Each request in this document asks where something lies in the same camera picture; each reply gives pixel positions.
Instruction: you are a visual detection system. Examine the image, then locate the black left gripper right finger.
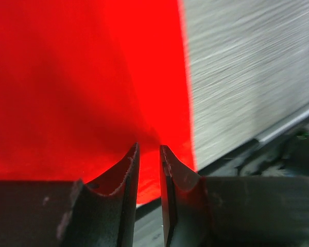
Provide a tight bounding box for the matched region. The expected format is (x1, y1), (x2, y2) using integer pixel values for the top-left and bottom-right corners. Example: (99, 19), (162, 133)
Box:
(160, 146), (309, 246)

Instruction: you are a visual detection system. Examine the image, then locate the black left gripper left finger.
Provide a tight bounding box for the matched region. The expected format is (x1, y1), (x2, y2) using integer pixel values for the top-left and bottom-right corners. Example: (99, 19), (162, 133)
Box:
(0, 144), (140, 246)

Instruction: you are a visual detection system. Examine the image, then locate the red t shirt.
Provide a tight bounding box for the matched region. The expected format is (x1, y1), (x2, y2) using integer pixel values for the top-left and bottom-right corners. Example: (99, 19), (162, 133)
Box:
(0, 1), (196, 204)

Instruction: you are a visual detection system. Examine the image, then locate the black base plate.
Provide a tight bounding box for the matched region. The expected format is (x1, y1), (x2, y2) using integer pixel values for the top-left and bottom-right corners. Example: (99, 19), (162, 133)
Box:
(198, 129), (309, 177)

